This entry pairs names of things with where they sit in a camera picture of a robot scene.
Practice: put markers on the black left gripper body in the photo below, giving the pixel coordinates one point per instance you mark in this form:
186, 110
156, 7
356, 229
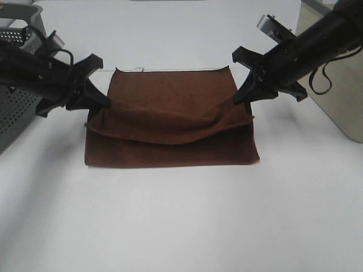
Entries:
62, 89

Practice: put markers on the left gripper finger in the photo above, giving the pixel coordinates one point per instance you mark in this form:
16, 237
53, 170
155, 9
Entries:
87, 96
84, 68

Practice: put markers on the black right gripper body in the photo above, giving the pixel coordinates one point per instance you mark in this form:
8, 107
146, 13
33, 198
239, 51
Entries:
279, 69

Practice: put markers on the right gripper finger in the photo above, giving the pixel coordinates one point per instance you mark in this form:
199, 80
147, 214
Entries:
254, 90
254, 61

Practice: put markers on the brown towel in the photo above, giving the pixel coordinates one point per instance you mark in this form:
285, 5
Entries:
171, 119

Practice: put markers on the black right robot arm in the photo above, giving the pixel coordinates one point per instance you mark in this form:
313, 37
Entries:
338, 32

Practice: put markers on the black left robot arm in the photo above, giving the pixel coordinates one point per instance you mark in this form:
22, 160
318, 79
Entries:
21, 69

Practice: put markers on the beige plastic bin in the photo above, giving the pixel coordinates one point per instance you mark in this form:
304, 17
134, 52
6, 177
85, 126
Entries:
343, 103

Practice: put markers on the grey perforated plastic basket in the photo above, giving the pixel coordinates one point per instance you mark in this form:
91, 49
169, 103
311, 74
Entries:
17, 105

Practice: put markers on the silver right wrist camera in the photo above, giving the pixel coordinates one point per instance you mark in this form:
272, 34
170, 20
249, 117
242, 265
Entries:
275, 30

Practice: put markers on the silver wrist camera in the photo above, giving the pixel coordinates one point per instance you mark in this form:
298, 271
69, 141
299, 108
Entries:
275, 30
54, 43

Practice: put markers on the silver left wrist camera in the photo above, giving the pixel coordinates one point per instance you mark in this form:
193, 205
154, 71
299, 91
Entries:
54, 43

